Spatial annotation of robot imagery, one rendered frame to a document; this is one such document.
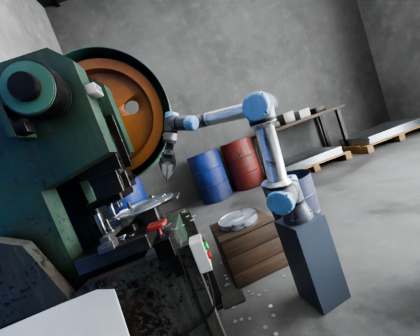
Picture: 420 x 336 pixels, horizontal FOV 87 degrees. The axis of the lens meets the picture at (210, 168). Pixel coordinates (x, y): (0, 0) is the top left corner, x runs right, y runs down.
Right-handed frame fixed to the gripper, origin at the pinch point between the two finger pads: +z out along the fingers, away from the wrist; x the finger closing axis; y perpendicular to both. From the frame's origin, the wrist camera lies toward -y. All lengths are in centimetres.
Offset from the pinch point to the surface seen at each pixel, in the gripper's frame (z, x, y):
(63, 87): -33, 35, -36
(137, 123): -31.0, 23.0, 27.0
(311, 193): 8, -110, 41
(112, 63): -65, 39, 24
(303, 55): -234, -230, 309
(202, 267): 29, -19, -38
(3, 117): -20, 52, -38
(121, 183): 2.3, 19.0, -16.5
